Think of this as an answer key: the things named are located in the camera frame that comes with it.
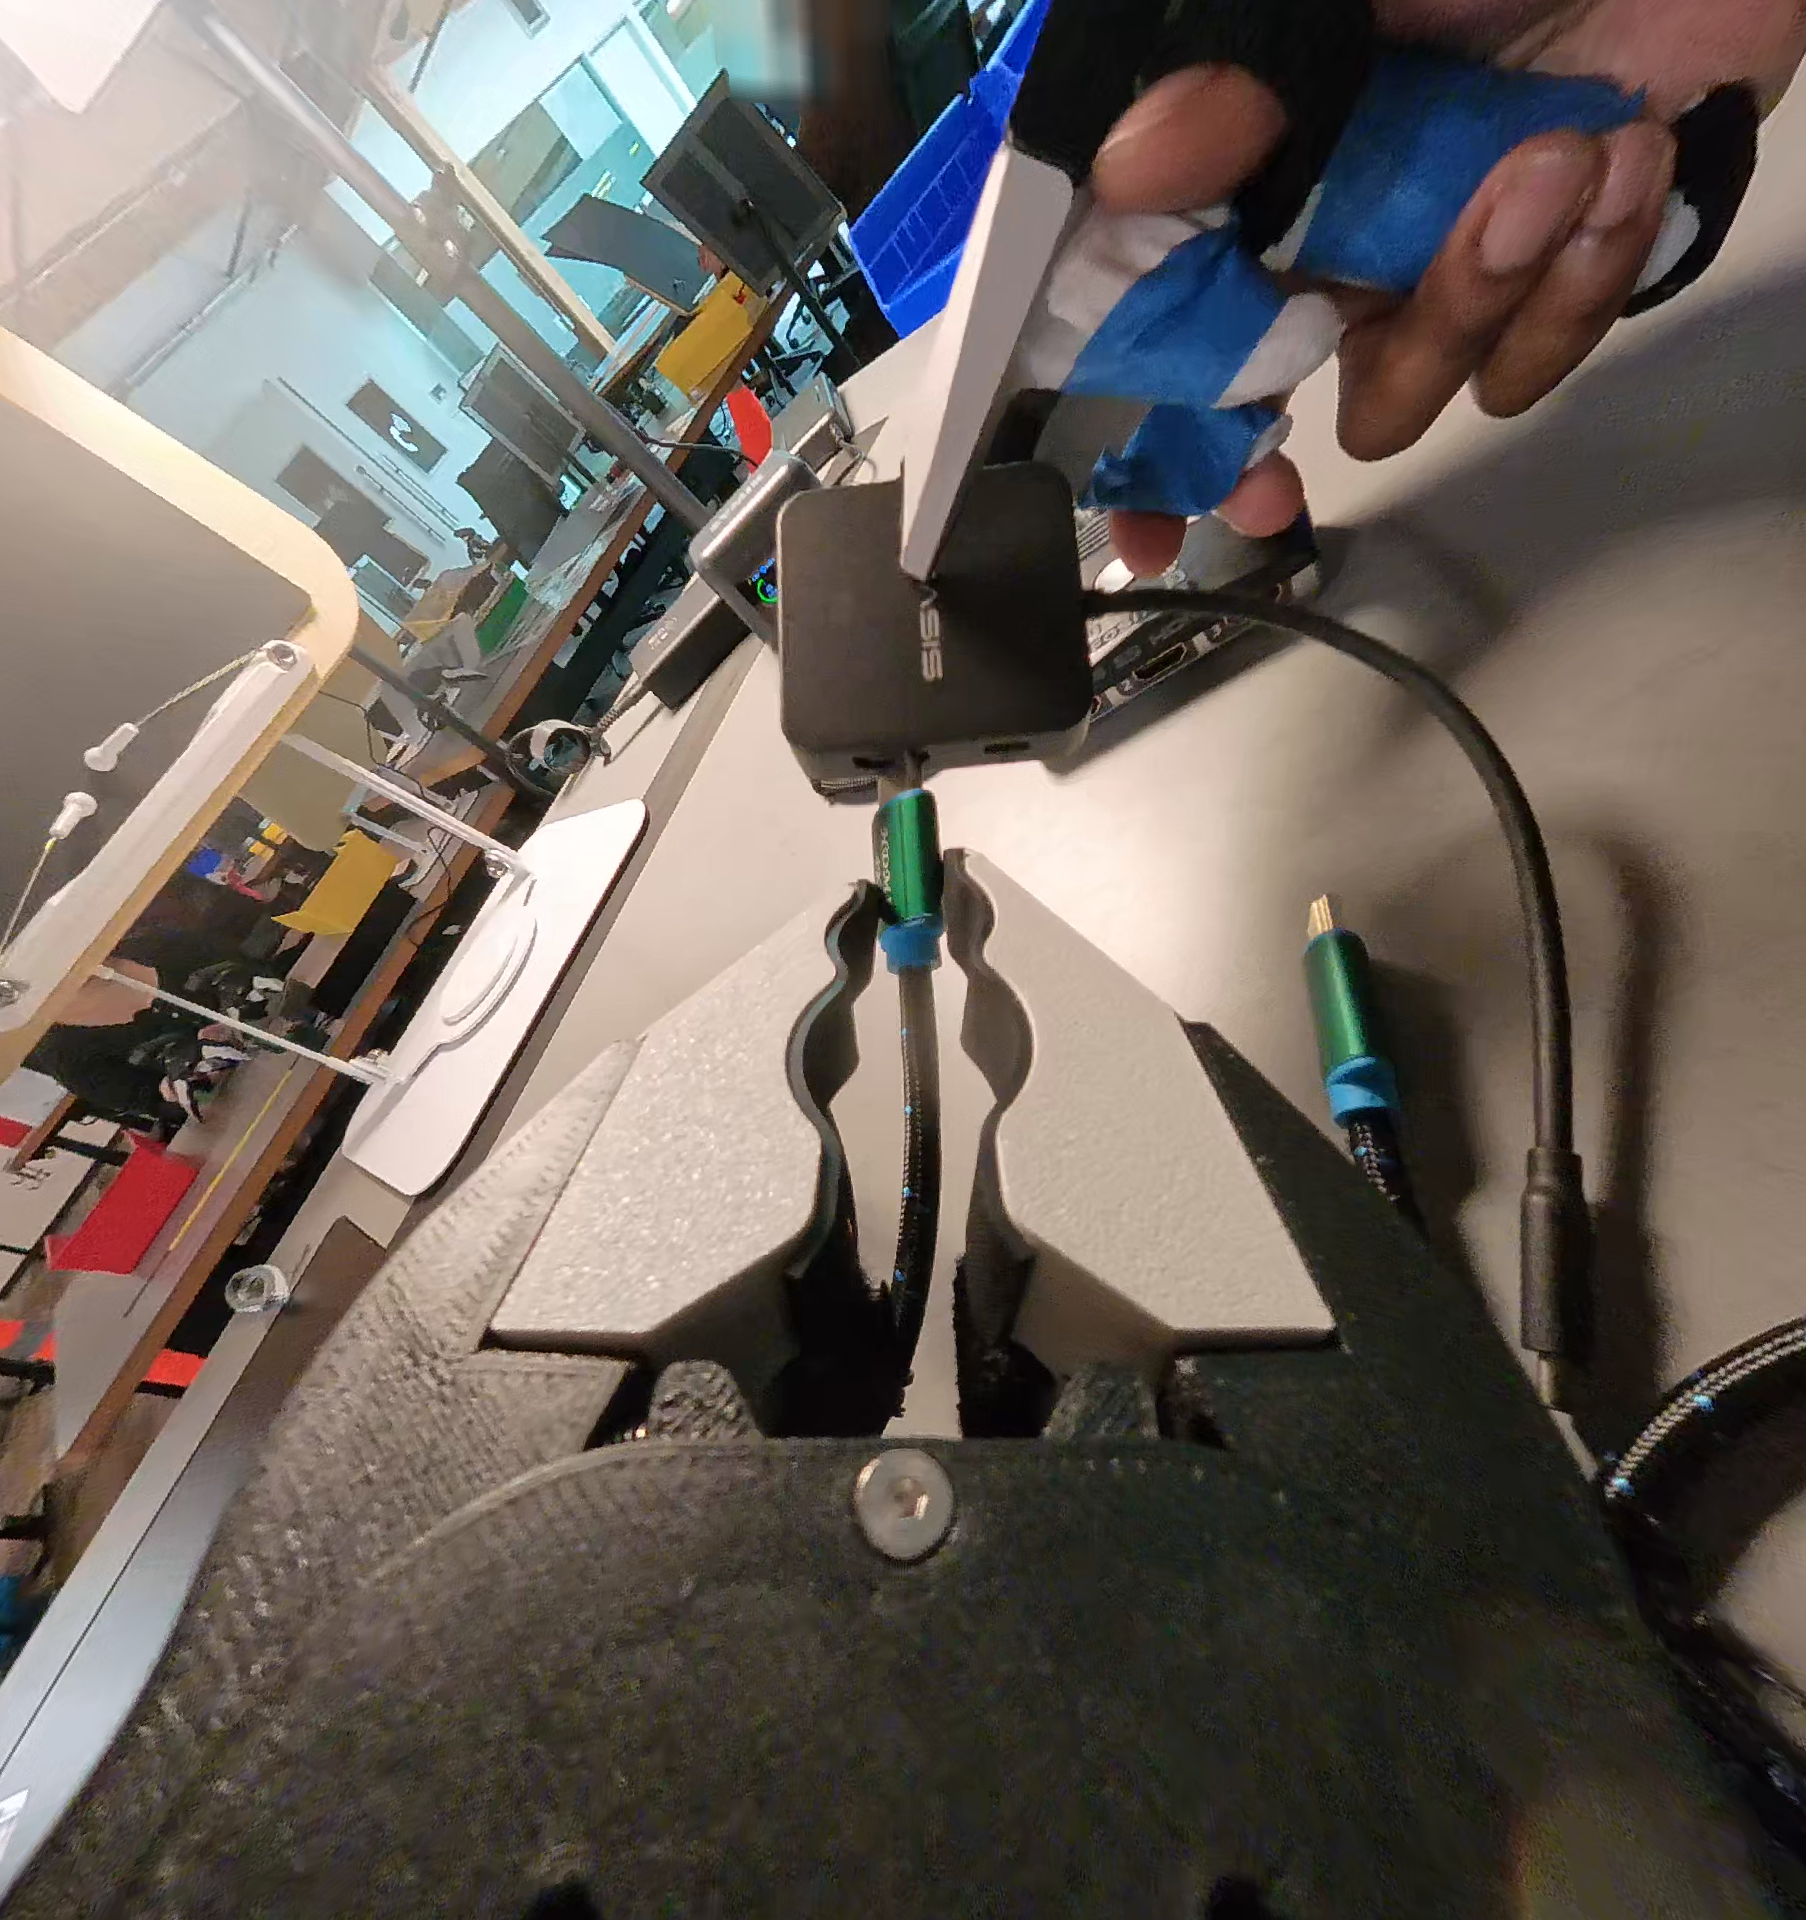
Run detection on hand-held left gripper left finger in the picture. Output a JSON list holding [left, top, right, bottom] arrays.
[[488, 882, 883, 1381]]

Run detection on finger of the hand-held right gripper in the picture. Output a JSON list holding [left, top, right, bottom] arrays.
[[992, 388, 1149, 483], [897, 142, 1080, 586]]

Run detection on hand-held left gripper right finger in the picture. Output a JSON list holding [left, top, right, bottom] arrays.
[[941, 846, 1341, 1379]]

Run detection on blue plastic bin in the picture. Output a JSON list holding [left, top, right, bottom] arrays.
[[852, 0, 1056, 339]]

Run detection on black usb hub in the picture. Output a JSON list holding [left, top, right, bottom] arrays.
[[774, 462, 1093, 797]]

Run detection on small yellow bin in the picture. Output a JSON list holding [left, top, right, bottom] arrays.
[[655, 276, 771, 399], [273, 833, 402, 939]]

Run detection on black monitor on stand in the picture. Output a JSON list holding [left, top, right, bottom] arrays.
[[642, 74, 846, 294]]

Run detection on dark grey power bank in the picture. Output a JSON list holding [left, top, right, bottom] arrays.
[[688, 450, 822, 619]]

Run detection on grey metal pole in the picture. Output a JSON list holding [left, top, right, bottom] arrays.
[[189, 0, 732, 534]]

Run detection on black power adapter brick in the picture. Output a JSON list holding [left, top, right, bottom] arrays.
[[642, 593, 755, 713]]

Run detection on black computer monitor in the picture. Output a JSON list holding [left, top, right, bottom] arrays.
[[458, 345, 592, 483]]

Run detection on red plastic bin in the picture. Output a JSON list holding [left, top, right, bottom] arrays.
[[46, 1147, 200, 1278]]

